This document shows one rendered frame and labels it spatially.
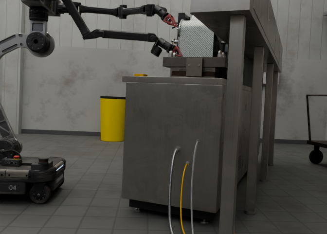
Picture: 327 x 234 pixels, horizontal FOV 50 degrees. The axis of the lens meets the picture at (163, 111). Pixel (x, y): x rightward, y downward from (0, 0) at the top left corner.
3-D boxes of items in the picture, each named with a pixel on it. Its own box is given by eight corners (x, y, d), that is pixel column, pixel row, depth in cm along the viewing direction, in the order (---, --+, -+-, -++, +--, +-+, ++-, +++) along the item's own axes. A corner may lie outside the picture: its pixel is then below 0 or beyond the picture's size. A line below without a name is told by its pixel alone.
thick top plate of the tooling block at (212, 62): (171, 68, 237) (171, 59, 237) (229, 69, 223) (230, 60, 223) (162, 66, 222) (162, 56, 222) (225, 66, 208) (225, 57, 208)
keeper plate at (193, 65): (186, 76, 217) (187, 58, 216) (202, 76, 213) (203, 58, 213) (185, 76, 214) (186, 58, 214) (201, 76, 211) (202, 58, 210)
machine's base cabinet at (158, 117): (209, 157, 464) (212, 92, 461) (259, 162, 441) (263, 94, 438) (119, 212, 229) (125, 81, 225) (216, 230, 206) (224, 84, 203)
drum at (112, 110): (127, 139, 614) (129, 97, 611) (125, 142, 567) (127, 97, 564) (100, 137, 612) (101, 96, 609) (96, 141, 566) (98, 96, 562)
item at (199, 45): (178, 63, 240) (180, 36, 239) (212, 63, 231) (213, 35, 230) (178, 63, 239) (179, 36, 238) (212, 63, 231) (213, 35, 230)
